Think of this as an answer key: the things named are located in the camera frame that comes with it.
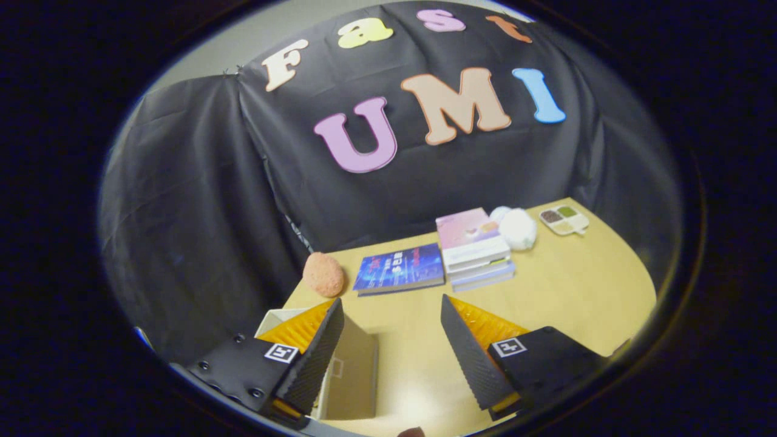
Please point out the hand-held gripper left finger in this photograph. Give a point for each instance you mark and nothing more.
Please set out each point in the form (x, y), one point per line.
(315, 364)

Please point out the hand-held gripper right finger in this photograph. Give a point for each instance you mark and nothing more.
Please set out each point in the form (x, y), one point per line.
(468, 361)

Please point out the beige fabric storage box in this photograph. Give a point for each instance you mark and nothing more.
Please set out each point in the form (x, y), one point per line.
(355, 376)

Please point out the pale blue stacked book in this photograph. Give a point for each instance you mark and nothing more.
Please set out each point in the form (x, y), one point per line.
(485, 283)

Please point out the orange textured ball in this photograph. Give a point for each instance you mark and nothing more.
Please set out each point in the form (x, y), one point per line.
(323, 274)

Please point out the white stacked book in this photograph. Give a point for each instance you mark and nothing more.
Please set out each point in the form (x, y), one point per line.
(482, 270)

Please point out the blue cover book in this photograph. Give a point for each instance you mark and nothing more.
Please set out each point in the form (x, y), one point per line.
(397, 270)

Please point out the pink cover book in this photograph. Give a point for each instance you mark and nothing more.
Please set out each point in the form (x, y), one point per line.
(470, 237)

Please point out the white plush toy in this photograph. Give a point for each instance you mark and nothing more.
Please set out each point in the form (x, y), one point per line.
(517, 229)

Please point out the white divided snack plate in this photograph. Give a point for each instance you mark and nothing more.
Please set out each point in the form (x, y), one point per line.
(563, 220)

